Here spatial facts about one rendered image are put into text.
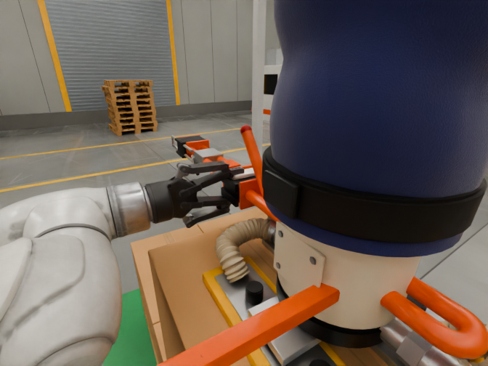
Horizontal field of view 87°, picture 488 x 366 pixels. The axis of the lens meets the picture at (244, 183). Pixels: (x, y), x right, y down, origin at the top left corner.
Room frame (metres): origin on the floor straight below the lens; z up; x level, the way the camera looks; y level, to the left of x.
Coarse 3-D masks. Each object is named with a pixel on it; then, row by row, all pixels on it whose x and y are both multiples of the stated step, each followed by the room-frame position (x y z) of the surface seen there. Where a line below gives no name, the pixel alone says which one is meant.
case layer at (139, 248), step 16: (256, 208) 1.61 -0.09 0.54; (208, 224) 1.40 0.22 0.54; (224, 224) 1.40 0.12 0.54; (144, 240) 1.23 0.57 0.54; (160, 240) 1.23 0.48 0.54; (176, 240) 1.23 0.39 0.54; (144, 256) 1.09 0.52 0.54; (144, 272) 0.97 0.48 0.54; (144, 288) 0.87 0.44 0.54; (144, 304) 1.04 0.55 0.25; (160, 336) 0.64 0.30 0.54; (160, 352) 0.59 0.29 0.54
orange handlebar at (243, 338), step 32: (224, 160) 0.62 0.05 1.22; (256, 192) 0.45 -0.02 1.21; (320, 288) 0.21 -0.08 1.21; (416, 288) 0.22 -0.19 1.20; (256, 320) 0.17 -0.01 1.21; (288, 320) 0.17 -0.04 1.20; (416, 320) 0.18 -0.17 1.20; (448, 320) 0.18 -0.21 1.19; (480, 320) 0.17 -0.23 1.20; (192, 352) 0.14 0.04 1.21; (224, 352) 0.14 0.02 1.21; (448, 352) 0.15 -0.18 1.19; (480, 352) 0.15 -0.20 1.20
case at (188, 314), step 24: (264, 216) 0.59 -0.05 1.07; (192, 240) 0.48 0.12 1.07; (168, 264) 0.41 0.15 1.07; (192, 264) 0.41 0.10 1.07; (216, 264) 0.41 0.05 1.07; (264, 264) 0.41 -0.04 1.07; (168, 288) 0.34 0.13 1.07; (192, 288) 0.35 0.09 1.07; (168, 312) 0.31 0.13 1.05; (192, 312) 0.30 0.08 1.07; (216, 312) 0.30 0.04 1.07; (168, 336) 0.36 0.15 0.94; (192, 336) 0.26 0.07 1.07; (240, 360) 0.22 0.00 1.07; (360, 360) 0.22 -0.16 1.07
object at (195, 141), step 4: (188, 136) 0.84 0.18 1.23; (192, 136) 0.84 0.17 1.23; (196, 136) 0.84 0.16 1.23; (184, 140) 0.78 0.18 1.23; (188, 140) 0.78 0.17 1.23; (192, 140) 0.78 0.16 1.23; (196, 140) 0.78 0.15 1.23; (200, 140) 0.78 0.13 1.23; (204, 140) 0.79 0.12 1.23; (208, 140) 0.79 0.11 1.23; (188, 144) 0.76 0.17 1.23; (192, 144) 0.77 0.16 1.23; (196, 144) 0.77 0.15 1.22; (200, 144) 0.78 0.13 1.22; (204, 144) 0.78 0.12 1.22; (208, 144) 0.79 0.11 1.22; (196, 148) 0.77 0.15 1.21
